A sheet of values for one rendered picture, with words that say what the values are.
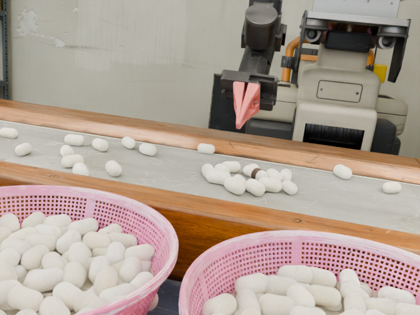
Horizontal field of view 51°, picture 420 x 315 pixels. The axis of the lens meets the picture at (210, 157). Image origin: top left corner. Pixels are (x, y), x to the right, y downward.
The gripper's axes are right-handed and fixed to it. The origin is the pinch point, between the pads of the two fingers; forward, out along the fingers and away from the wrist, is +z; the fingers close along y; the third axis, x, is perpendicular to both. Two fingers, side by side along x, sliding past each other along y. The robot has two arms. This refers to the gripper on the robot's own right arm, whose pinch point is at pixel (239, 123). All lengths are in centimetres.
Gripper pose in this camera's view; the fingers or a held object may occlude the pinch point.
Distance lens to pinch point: 77.2
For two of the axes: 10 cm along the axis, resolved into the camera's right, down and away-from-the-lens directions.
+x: 0.8, 5.8, 8.1
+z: -2.5, 8.0, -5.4
